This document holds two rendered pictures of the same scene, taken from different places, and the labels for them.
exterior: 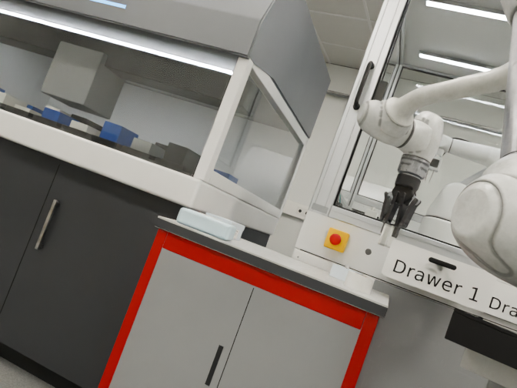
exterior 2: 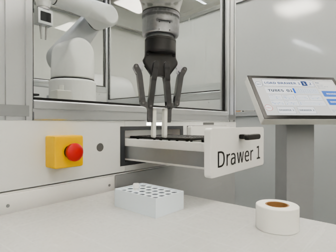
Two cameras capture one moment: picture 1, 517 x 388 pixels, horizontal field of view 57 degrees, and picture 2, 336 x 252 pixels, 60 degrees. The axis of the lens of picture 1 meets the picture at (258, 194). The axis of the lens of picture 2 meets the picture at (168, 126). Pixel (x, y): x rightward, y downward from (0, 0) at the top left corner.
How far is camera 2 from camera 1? 1.25 m
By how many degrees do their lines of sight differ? 67
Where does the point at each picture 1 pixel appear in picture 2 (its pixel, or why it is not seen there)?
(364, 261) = (99, 161)
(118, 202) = not seen: outside the picture
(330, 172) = (9, 42)
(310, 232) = (13, 157)
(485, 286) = (261, 141)
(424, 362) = not seen: hidden behind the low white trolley
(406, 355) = not seen: hidden behind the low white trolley
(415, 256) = (227, 140)
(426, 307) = (160, 176)
